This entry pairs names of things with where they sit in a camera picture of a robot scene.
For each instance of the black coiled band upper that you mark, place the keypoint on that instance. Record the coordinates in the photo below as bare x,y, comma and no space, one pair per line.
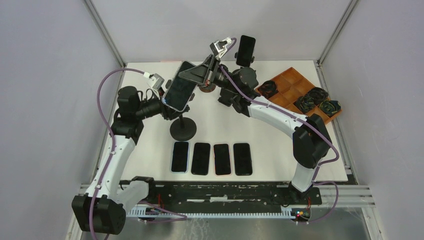
318,95

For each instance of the white slotted cable duct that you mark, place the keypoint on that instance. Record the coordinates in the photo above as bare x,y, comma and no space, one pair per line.
141,211

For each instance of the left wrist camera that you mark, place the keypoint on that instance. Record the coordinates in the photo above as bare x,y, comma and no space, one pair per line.
154,80

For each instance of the black pole stand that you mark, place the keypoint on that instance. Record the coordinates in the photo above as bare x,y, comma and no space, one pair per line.
182,128

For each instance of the black coiled band left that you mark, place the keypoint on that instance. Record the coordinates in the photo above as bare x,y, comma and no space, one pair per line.
268,89

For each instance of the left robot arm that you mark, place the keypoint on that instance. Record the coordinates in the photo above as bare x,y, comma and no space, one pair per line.
104,206

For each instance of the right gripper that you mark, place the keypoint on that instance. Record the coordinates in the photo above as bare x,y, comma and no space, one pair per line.
198,74

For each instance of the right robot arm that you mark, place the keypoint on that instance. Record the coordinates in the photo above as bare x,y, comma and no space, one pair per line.
310,138

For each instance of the orange compartment tray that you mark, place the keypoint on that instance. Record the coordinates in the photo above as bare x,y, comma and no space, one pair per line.
291,85

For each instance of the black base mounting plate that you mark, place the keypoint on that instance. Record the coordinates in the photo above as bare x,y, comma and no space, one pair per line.
233,197

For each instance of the black coiled band right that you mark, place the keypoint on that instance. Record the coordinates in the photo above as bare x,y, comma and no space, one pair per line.
330,107

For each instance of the black phone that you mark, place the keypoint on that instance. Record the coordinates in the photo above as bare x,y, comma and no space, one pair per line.
242,159
201,159
245,54

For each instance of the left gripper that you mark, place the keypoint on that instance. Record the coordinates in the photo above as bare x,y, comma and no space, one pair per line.
170,113

